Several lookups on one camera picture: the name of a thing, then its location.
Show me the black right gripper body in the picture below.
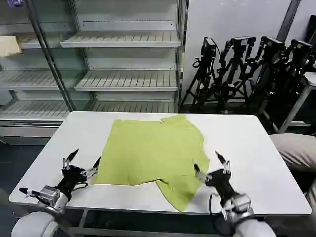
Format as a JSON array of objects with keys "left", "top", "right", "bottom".
[{"left": 204, "top": 169, "right": 237, "bottom": 198}]

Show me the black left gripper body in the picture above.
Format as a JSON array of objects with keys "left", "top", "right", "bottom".
[{"left": 58, "top": 165, "right": 88, "bottom": 198}]

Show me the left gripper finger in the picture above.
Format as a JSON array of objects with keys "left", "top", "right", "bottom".
[
  {"left": 83, "top": 156, "right": 102, "bottom": 177},
  {"left": 61, "top": 148, "right": 79, "bottom": 171}
]

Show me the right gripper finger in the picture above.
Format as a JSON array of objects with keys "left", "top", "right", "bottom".
[
  {"left": 193, "top": 163, "right": 208, "bottom": 184},
  {"left": 214, "top": 150, "right": 232, "bottom": 174}
]

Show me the green shirt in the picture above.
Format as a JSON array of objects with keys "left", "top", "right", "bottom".
[{"left": 91, "top": 114, "right": 211, "bottom": 213}]

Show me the person's leg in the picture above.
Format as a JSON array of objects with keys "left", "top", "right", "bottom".
[{"left": 268, "top": 133, "right": 316, "bottom": 174}]

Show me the glass door shelf unit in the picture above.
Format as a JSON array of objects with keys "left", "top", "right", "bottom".
[{"left": 0, "top": 0, "right": 76, "bottom": 146}]

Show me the grey metal side table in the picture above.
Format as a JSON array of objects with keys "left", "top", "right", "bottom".
[{"left": 261, "top": 71, "right": 316, "bottom": 134}]

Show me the grey open display shelf unit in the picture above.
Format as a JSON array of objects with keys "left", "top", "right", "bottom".
[{"left": 60, "top": 0, "right": 190, "bottom": 114}]

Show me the beige folded cloth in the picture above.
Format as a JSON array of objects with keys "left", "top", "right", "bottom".
[{"left": 0, "top": 35, "right": 23, "bottom": 58}]

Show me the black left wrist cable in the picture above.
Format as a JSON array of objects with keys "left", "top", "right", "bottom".
[{"left": 72, "top": 181, "right": 89, "bottom": 192}]

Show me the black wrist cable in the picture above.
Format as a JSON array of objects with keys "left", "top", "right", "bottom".
[
  {"left": 208, "top": 193, "right": 224, "bottom": 216},
  {"left": 72, "top": 181, "right": 89, "bottom": 192}
]

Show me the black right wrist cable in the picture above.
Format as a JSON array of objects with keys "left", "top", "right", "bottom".
[{"left": 208, "top": 193, "right": 224, "bottom": 216}]

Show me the black tripod with camera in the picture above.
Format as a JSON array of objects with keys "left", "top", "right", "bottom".
[
  {"left": 181, "top": 37, "right": 220, "bottom": 110},
  {"left": 248, "top": 36, "right": 287, "bottom": 118},
  {"left": 216, "top": 36, "right": 257, "bottom": 115},
  {"left": 270, "top": 38, "right": 316, "bottom": 130}
]

